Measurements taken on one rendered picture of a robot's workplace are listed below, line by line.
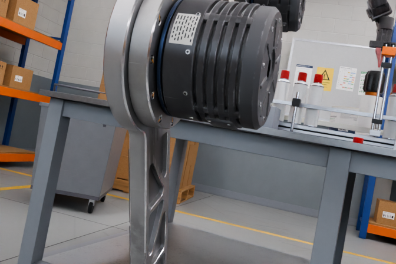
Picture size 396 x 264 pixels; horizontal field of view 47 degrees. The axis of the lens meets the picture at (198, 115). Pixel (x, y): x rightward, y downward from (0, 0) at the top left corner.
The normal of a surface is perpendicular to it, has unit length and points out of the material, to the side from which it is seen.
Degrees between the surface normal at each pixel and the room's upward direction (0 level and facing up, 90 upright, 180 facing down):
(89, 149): 94
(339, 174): 90
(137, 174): 115
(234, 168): 90
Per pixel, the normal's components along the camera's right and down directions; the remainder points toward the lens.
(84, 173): 0.03, 0.03
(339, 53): -0.28, -0.09
